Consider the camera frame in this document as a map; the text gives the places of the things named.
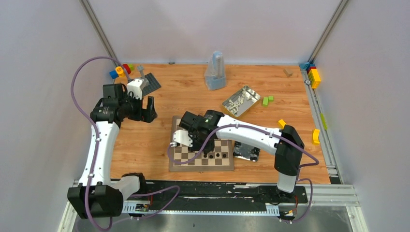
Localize wooden chess board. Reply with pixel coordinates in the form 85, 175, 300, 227
169, 115, 235, 173

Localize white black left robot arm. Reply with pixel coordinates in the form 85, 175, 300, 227
67, 82, 158, 219

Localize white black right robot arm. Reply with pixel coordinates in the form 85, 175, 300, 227
171, 110, 304, 202

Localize silver tin lid black pieces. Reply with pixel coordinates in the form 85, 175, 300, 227
233, 141, 260, 162

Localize gold tin with white pieces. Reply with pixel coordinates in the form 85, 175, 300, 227
222, 85, 261, 118

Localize dark grey lego plate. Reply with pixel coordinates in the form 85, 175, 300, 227
142, 72, 161, 97

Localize blue toy block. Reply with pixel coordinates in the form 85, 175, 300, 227
109, 70, 119, 79

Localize yellow round toy block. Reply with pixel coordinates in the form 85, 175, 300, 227
115, 66, 126, 77

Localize red round toy block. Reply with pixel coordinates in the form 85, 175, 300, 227
123, 63, 132, 74

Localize blue metronome in plastic bag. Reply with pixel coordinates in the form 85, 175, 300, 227
204, 51, 227, 91

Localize green toy block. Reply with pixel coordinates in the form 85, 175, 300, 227
262, 95, 274, 107

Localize small wooden block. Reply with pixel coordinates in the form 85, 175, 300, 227
283, 68, 293, 77

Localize yellow curved toy block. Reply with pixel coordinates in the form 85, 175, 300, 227
312, 129, 321, 145

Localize stacked colourful blocks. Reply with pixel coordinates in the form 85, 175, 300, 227
299, 62, 321, 89

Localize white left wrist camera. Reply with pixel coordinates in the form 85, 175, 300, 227
127, 78, 146, 100

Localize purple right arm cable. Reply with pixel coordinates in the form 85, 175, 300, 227
167, 124, 320, 224

